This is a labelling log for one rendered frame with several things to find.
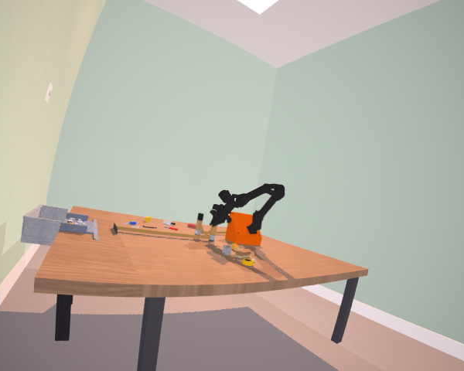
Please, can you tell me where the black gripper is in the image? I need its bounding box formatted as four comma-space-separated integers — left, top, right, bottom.
210, 205, 232, 226

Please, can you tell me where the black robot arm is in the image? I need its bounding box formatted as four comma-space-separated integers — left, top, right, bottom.
212, 183, 285, 234

